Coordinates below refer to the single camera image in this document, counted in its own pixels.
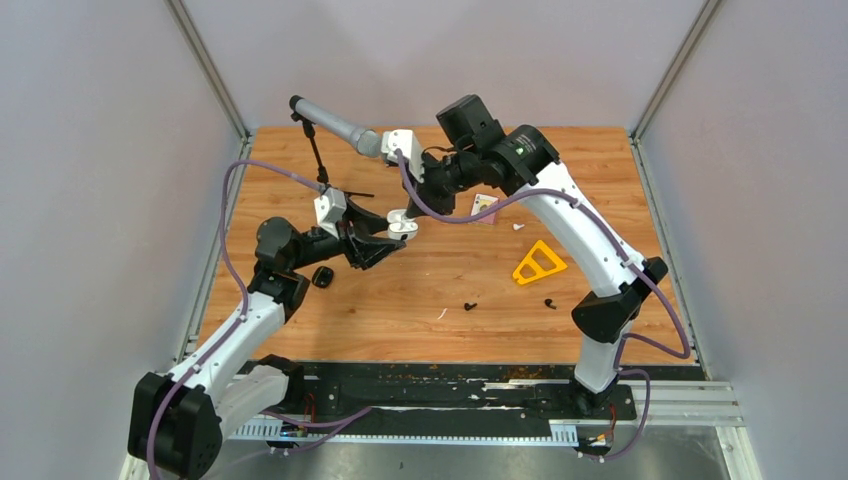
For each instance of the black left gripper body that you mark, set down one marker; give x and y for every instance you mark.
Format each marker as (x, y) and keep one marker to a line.
(355, 251)

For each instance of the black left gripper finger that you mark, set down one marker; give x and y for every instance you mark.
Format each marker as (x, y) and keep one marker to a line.
(368, 221)
(376, 252)

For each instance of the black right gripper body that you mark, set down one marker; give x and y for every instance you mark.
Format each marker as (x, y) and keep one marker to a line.
(445, 178)

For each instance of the white gold earbud charging case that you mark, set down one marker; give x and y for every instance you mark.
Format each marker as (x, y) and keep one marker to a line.
(400, 226)

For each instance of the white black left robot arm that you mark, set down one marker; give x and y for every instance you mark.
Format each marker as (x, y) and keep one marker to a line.
(180, 419)

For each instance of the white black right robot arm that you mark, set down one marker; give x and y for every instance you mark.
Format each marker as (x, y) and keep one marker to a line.
(525, 166)

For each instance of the black earbud case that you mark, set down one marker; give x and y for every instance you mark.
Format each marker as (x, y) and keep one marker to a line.
(323, 277)

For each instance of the grey microphone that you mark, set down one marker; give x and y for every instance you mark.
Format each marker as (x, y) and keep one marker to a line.
(365, 141)

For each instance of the yellow triangular plastic piece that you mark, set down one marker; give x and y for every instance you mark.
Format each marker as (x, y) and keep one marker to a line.
(540, 262)

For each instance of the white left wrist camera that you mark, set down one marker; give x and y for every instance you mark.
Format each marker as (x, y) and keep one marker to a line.
(330, 208)

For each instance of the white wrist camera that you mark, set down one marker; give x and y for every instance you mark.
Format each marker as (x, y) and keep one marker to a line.
(405, 141)
(330, 208)

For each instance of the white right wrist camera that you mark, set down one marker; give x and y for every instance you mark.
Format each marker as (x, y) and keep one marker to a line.
(405, 141)

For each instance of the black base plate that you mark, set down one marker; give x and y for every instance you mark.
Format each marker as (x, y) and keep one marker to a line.
(488, 401)

